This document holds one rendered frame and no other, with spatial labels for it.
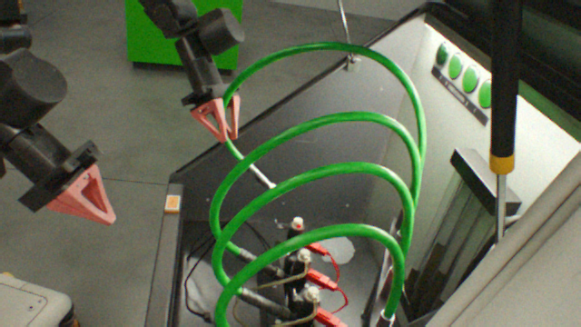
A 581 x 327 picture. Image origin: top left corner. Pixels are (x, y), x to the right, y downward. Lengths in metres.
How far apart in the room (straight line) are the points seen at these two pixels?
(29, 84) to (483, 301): 0.49
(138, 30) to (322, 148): 3.11
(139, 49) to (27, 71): 3.56
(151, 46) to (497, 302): 3.85
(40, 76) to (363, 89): 0.70
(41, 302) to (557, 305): 1.64
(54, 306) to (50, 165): 1.21
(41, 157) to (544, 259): 0.53
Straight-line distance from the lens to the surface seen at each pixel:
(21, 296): 1.83
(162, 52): 4.08
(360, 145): 1.11
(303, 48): 0.72
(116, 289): 2.15
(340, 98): 1.03
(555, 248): 0.36
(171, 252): 0.94
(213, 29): 0.81
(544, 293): 0.37
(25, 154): 0.60
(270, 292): 0.84
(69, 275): 2.24
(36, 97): 0.54
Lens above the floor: 1.62
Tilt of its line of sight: 33 degrees down
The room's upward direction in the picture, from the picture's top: 11 degrees clockwise
